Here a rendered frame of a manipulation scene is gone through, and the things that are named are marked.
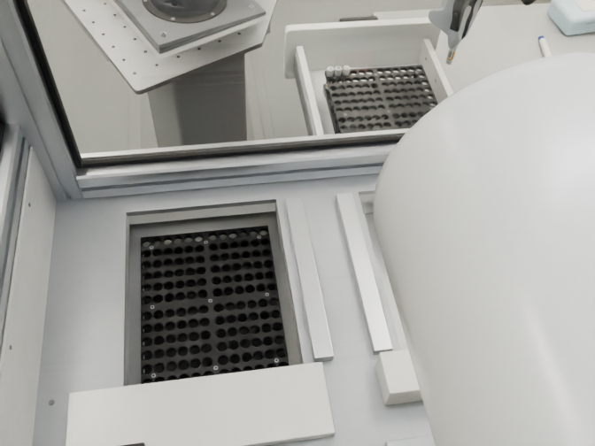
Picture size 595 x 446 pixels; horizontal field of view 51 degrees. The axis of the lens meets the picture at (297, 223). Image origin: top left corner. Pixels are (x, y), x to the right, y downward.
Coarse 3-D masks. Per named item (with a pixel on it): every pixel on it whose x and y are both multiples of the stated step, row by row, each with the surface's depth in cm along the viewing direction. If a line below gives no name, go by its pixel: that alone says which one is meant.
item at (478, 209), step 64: (576, 64) 16; (448, 128) 16; (512, 128) 15; (576, 128) 15; (384, 192) 18; (448, 192) 16; (512, 192) 15; (576, 192) 14; (384, 256) 19; (448, 256) 15; (512, 256) 14; (576, 256) 13; (448, 320) 15; (512, 320) 13; (576, 320) 12; (448, 384) 15; (512, 384) 13; (576, 384) 12
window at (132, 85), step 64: (64, 0) 61; (128, 0) 62; (192, 0) 64; (256, 0) 65; (320, 0) 66; (384, 0) 67; (448, 0) 68; (512, 0) 70; (576, 0) 71; (64, 64) 67; (128, 64) 69; (192, 64) 70; (256, 64) 71; (320, 64) 73; (384, 64) 74; (448, 64) 76; (512, 64) 77; (128, 128) 76; (192, 128) 78; (256, 128) 80; (320, 128) 81; (384, 128) 83
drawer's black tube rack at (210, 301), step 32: (160, 256) 83; (192, 256) 84; (224, 256) 88; (256, 256) 88; (160, 288) 84; (192, 288) 80; (224, 288) 81; (256, 288) 81; (160, 320) 78; (192, 320) 78; (224, 320) 78; (256, 320) 78; (160, 352) 79; (192, 352) 78; (224, 352) 75; (256, 352) 76
